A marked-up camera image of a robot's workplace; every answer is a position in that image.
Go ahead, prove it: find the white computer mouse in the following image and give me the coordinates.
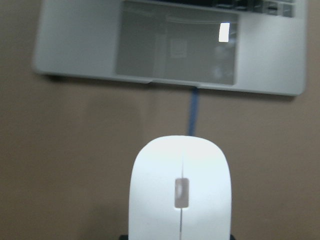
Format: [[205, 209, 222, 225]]
[[128, 135, 232, 240]]

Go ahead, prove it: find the grey laptop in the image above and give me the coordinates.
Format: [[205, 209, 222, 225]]
[[33, 0, 309, 96]]

